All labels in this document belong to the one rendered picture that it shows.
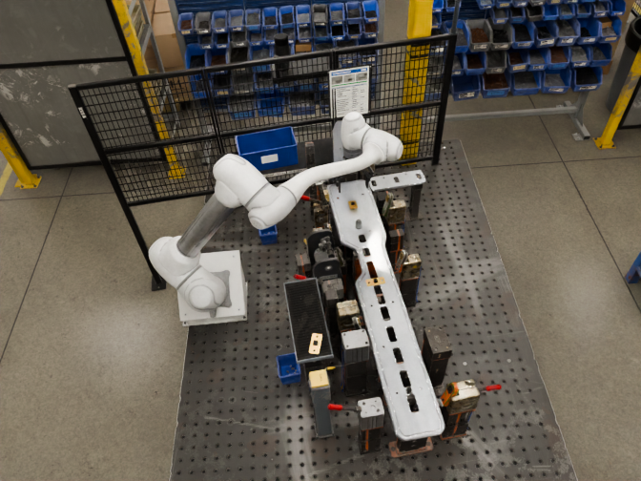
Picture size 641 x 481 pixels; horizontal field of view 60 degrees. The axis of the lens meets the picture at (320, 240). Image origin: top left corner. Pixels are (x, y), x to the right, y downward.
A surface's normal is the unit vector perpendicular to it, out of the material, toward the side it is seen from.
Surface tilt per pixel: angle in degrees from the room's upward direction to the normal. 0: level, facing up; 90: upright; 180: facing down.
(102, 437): 0
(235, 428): 0
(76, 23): 91
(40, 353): 0
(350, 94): 90
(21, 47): 92
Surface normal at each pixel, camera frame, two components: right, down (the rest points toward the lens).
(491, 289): -0.04, -0.66
